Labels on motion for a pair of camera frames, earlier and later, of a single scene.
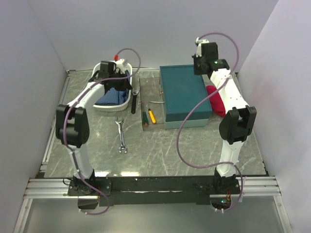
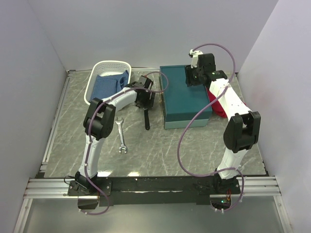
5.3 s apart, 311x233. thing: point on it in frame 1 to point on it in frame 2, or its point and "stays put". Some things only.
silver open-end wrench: [119, 121] stays put
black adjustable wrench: [134, 93] to [146, 122]
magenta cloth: [217, 103] stays put
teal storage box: [182, 91] stays put
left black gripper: [125, 86] to [149, 104]
